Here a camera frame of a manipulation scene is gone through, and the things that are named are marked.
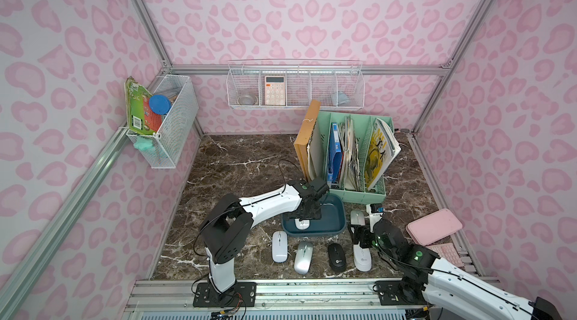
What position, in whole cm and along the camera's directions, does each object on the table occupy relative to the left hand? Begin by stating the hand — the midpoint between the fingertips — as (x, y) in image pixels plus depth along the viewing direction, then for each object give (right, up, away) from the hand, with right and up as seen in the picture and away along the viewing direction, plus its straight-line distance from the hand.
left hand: (306, 210), depth 88 cm
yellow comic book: (+29, +24, -4) cm, 38 cm away
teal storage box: (+10, -4, 0) cm, 11 cm away
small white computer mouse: (-2, -5, -2) cm, 5 cm away
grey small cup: (+15, +47, +13) cm, 51 cm away
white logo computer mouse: (+19, -14, -10) cm, 25 cm away
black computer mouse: (+10, -14, -9) cm, 20 cm away
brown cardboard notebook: (-2, +26, -15) cm, 31 cm away
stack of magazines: (+16, +15, -5) cm, 22 cm away
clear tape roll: (-25, +45, +8) cm, 52 cm away
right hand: (+18, -4, -6) cm, 19 cm away
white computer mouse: (-10, -11, -6) cm, 16 cm away
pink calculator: (-13, +49, +7) cm, 51 cm away
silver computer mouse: (+20, -3, 0) cm, 20 cm away
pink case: (+48, -6, -2) cm, 49 cm away
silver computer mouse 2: (-1, -14, -8) cm, 17 cm away
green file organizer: (+7, +25, +16) cm, 30 cm away
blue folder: (+11, +16, -2) cm, 19 cm away
